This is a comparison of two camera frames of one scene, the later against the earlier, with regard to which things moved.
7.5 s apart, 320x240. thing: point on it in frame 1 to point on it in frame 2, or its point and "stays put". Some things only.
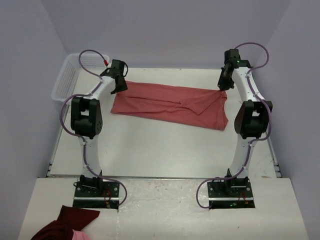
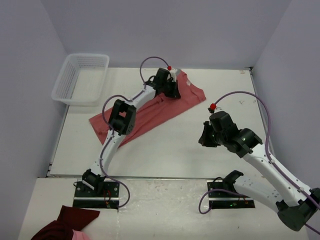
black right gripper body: (225, 82) to (210, 138)
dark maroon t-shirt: (69, 219) stays put
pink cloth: (79, 235) stays put
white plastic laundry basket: (72, 80) stays put
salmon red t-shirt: (195, 106) to (152, 109)
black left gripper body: (120, 88) to (169, 88)
